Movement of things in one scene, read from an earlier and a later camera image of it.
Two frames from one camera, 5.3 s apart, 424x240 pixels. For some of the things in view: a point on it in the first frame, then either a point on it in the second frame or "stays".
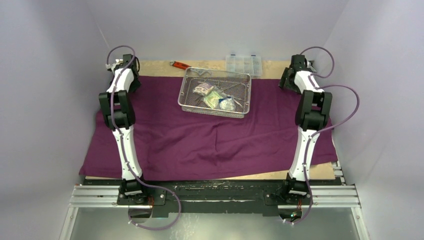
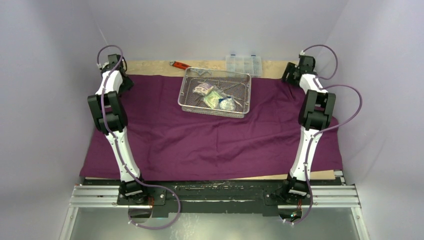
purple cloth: x=175 y=142 stays
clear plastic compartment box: x=252 y=64 stays
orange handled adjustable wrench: x=179 y=65 stays
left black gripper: x=136 y=86 to x=128 y=84
